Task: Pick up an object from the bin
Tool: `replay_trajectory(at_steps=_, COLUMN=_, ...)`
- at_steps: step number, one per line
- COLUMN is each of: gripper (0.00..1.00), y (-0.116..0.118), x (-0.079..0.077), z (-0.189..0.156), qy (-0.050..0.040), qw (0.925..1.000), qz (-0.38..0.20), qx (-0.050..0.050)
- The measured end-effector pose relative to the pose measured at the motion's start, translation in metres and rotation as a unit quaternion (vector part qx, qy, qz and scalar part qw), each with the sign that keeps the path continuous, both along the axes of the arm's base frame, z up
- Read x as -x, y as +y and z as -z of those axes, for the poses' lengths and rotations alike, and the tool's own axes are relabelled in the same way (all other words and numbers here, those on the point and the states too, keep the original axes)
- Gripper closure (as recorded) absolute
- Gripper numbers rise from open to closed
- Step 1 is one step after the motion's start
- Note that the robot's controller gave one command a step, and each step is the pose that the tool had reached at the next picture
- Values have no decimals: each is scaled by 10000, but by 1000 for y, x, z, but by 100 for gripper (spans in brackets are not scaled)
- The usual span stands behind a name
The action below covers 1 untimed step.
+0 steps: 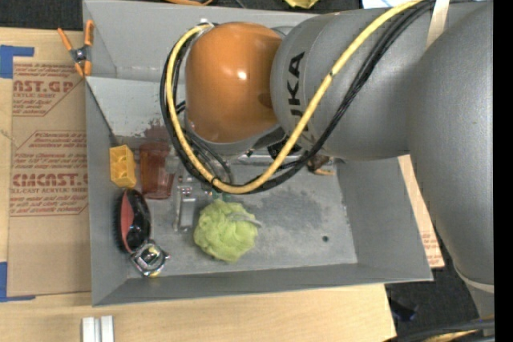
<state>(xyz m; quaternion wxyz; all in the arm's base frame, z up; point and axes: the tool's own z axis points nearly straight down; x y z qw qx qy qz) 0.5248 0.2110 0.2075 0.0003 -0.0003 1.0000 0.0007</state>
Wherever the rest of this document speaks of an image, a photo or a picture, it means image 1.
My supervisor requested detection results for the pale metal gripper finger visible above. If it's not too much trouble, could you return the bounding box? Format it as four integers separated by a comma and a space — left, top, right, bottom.
172, 184, 198, 233

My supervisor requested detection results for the green mesh bath sponge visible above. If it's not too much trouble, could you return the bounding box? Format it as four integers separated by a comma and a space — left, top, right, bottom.
192, 198, 263, 264

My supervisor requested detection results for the clear red plastic cup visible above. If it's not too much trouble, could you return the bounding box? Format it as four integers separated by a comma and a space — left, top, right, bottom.
139, 142, 176, 200

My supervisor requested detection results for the black and red brush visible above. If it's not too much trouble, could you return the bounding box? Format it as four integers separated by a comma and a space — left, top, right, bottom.
113, 188, 153, 254

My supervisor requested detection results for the chrome and yellow tape measure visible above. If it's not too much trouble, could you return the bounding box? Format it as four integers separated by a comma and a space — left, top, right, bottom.
129, 239, 172, 279

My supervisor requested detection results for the small brown toy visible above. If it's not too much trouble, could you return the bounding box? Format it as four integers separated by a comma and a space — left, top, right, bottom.
307, 155, 336, 176

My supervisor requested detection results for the yellow toy block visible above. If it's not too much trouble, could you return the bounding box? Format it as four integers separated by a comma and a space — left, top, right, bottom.
109, 144, 138, 189

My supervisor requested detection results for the grey metal bin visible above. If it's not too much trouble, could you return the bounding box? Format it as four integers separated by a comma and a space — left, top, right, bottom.
82, 0, 434, 308

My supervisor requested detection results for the brown cardboard board red print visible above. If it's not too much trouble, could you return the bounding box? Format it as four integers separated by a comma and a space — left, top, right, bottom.
0, 26, 446, 302

